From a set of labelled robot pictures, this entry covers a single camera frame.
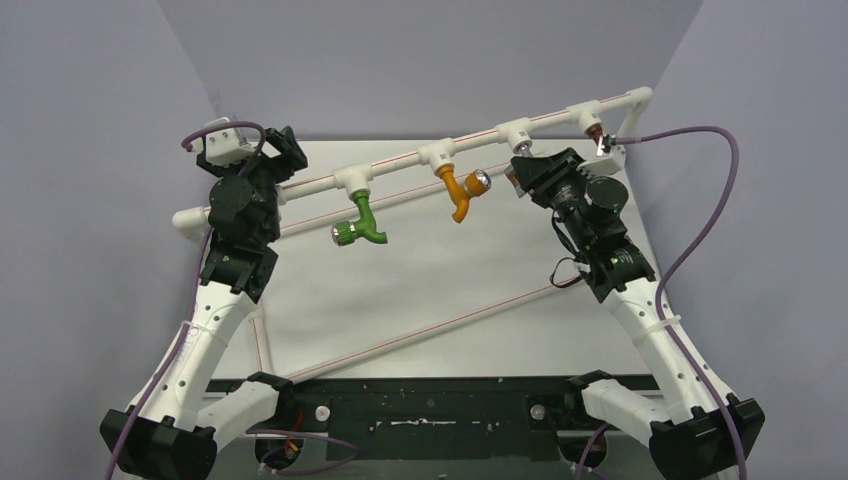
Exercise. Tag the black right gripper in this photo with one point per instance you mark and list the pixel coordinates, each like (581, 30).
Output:
(549, 174)

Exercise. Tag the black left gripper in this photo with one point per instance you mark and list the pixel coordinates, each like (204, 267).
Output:
(288, 148)

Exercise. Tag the white pvc pipe frame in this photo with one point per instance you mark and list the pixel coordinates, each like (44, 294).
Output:
(490, 296)

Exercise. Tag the chrome metal faucet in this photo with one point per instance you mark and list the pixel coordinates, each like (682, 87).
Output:
(524, 150)

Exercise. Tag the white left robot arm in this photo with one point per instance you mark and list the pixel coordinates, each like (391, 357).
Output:
(166, 431)

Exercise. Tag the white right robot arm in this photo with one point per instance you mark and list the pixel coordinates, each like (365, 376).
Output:
(700, 429)

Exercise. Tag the orange plastic faucet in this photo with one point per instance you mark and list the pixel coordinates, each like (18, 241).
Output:
(474, 185)

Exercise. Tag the brown plastic faucet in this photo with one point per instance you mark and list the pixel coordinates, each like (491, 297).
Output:
(595, 132)

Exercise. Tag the green plastic faucet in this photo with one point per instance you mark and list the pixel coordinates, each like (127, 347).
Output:
(345, 233)

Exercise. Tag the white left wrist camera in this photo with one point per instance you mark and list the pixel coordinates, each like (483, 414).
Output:
(222, 142)

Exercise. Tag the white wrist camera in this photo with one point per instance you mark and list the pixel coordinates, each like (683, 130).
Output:
(609, 158)
(222, 142)

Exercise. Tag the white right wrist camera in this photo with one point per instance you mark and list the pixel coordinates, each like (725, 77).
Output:
(609, 158)

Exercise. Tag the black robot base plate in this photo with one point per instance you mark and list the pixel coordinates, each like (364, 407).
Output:
(532, 418)

